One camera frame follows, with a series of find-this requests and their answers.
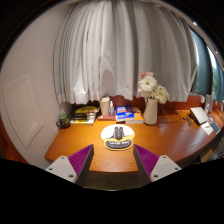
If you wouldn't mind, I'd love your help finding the flat red book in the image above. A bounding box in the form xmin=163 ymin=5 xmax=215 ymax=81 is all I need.
xmin=97 ymin=114 xmax=117 ymax=121

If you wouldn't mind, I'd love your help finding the white wall panel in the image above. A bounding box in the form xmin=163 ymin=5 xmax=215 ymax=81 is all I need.
xmin=3 ymin=73 xmax=45 ymax=149

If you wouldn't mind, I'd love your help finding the cream tumbler with lid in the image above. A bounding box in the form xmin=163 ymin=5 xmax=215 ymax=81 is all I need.
xmin=99 ymin=96 xmax=111 ymax=117

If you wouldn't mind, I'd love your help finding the white flower bouquet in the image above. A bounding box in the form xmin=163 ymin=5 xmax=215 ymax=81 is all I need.
xmin=137 ymin=71 xmax=170 ymax=105

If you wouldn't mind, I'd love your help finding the white yellow black mouse pad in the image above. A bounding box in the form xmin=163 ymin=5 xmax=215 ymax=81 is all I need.
xmin=100 ymin=123 xmax=136 ymax=152

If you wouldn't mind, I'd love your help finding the white paper sheet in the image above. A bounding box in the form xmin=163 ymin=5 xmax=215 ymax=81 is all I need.
xmin=200 ymin=122 xmax=214 ymax=136

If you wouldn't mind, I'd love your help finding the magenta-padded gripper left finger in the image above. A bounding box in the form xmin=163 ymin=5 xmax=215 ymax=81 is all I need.
xmin=45 ymin=143 xmax=95 ymax=186

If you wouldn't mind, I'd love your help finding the black cable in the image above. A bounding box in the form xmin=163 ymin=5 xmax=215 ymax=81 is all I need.
xmin=157 ymin=103 xmax=183 ymax=124

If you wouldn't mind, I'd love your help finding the blue book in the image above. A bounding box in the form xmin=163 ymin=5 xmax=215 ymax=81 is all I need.
xmin=115 ymin=105 xmax=136 ymax=122

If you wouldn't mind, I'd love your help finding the dark flat phone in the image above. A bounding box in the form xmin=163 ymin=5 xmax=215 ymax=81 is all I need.
xmin=209 ymin=120 xmax=221 ymax=134

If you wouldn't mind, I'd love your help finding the white curtain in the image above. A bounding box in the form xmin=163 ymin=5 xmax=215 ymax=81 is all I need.
xmin=53 ymin=0 xmax=199 ymax=105

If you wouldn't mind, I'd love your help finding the black and grey computer mouse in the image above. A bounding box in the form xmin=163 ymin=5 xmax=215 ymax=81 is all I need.
xmin=113 ymin=125 xmax=125 ymax=140

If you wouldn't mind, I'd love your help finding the small clear spray bottle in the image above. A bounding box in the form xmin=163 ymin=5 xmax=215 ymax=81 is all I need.
xmin=108 ymin=100 xmax=115 ymax=118

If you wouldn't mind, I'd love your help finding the stack of yellow black books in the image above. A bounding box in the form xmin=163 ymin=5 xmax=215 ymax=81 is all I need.
xmin=69 ymin=105 xmax=100 ymax=126

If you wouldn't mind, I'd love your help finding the white laptop on stand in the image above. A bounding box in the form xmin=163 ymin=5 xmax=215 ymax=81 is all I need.
xmin=189 ymin=106 xmax=210 ymax=126

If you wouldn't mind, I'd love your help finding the dark mug with green inside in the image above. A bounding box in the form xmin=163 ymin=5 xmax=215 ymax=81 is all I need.
xmin=56 ymin=113 xmax=72 ymax=130

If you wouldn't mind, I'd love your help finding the white ceramic vase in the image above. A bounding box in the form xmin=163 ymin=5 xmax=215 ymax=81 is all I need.
xmin=142 ymin=97 xmax=159 ymax=126

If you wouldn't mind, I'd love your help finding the grey picture frame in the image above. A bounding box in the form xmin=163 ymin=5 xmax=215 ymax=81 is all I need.
xmin=204 ymin=94 xmax=214 ymax=114

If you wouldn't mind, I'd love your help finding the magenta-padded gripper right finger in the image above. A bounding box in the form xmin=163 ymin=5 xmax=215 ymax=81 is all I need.
xmin=133 ymin=143 xmax=183 ymax=185

